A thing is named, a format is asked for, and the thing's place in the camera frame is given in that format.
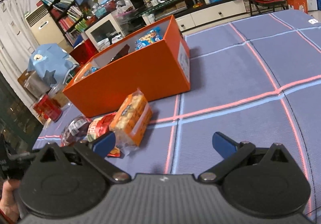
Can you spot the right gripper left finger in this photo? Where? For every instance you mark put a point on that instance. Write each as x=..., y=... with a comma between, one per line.
x=93, y=154

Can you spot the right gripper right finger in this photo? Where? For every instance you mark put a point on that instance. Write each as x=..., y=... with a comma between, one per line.
x=233, y=155

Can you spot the person's left hand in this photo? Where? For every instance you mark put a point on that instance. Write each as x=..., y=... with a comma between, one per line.
x=9, y=208

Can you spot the red snack bag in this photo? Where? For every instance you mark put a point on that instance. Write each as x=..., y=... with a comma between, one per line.
x=100, y=126

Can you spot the dark purple snack packet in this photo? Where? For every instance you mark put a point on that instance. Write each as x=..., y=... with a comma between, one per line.
x=76, y=130

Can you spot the clear glass jar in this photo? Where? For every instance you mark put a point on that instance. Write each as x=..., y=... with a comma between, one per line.
x=57, y=96

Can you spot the blue star cloth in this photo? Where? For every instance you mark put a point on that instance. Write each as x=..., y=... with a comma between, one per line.
x=52, y=64

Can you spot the orange cardboard box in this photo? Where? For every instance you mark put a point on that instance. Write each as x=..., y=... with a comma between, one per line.
x=159, y=70

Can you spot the white curtain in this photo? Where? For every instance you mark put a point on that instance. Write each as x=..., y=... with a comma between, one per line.
x=17, y=45

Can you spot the white glass-door cabinet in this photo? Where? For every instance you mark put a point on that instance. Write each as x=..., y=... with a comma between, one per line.
x=103, y=31

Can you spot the white air conditioner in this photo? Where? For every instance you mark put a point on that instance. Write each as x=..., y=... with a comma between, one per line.
x=45, y=30

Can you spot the blue snack bag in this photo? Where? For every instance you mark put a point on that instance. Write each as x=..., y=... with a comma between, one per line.
x=152, y=36

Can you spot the white tv stand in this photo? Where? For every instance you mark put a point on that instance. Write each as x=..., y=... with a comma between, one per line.
x=190, y=14

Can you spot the black bookshelf left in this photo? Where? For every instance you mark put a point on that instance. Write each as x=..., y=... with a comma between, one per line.
x=70, y=16

